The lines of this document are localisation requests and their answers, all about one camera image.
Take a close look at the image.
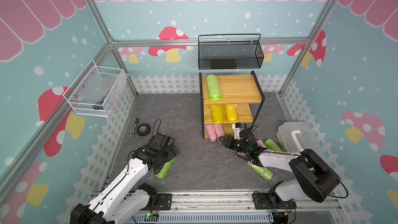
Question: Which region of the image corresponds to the green trash bag roll floor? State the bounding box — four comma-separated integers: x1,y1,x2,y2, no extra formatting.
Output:
247,161,273,181

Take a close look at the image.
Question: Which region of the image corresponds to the green handled ratchet wrench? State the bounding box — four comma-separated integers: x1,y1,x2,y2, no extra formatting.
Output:
130,118,140,137

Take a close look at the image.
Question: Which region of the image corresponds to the black wire mesh basket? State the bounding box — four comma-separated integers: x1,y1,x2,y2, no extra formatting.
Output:
198,34,264,70

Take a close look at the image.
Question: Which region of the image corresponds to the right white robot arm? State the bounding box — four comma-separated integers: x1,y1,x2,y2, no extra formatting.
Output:
219,126,343,207

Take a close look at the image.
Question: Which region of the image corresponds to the black tape roll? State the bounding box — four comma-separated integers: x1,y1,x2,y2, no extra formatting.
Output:
135,123,151,136

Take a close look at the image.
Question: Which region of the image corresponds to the pink trash bag roll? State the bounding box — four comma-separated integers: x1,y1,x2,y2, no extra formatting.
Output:
205,124,217,142
214,124,225,138
257,140,267,148

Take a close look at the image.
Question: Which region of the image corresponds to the wooden three-tier shelf black frame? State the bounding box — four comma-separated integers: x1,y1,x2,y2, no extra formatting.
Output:
199,71,265,139

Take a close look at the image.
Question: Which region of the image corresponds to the green trash bag roll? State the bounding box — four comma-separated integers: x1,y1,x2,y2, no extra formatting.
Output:
155,158,175,179
264,139,283,152
207,75,222,101

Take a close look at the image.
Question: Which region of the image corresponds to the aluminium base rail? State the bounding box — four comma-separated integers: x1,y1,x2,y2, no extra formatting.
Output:
124,189,348,224

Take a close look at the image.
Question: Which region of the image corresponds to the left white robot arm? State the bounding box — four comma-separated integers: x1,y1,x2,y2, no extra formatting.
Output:
70,133,179,224

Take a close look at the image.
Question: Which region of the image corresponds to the green circuit board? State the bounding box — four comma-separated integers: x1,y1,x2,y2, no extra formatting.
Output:
144,213,159,222

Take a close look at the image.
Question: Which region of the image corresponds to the white wire mesh basket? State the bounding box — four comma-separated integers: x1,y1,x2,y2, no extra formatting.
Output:
63,60,127,117

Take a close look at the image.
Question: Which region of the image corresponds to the translucent plastic storage box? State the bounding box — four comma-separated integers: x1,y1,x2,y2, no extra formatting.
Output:
276,122,322,155

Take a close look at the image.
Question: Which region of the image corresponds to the yellow trash bag roll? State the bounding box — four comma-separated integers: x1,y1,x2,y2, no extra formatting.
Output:
225,104,238,123
209,105,223,124

